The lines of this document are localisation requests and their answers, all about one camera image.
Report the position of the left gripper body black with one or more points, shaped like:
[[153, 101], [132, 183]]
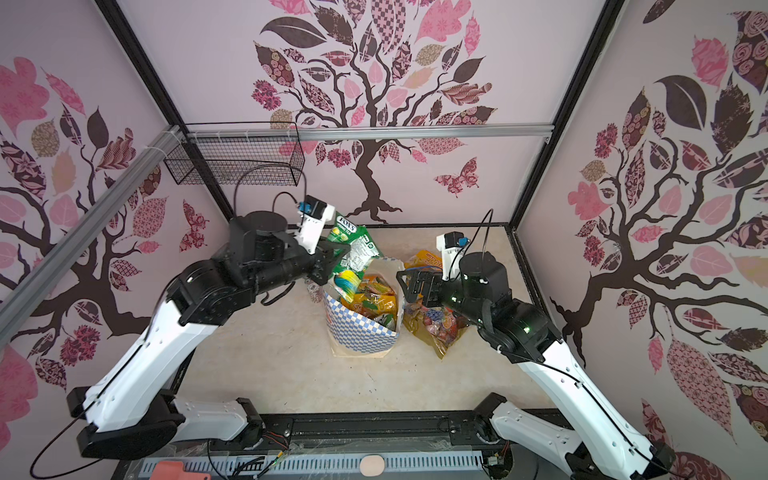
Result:
[[295, 262]]

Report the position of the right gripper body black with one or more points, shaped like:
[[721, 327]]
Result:
[[453, 298]]

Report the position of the yellow orange snack bag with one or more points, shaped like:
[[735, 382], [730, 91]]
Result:
[[424, 258]]

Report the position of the gold candy bag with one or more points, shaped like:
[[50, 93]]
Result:
[[438, 327]]

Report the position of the green snack bag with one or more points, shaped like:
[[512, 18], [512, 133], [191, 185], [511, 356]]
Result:
[[362, 248]]

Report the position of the yellow chips bag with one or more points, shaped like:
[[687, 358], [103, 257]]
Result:
[[376, 300]]

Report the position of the blue checkered paper bag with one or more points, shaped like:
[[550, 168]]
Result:
[[354, 335]]

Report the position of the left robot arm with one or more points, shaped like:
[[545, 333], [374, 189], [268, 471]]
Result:
[[130, 414]]

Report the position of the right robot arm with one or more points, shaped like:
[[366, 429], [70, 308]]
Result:
[[598, 443]]

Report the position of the metal tongs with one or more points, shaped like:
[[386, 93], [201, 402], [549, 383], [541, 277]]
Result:
[[315, 291]]

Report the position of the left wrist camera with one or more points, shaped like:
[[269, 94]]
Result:
[[315, 214]]

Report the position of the black wire basket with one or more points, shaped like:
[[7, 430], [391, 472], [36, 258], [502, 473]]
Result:
[[245, 153]]

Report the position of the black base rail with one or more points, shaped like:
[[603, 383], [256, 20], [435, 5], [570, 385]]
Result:
[[373, 433]]

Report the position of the grey cable duct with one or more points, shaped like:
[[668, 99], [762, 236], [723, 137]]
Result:
[[305, 465]]

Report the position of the aluminium rail left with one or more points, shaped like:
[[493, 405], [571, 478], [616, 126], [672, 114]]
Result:
[[24, 299]]

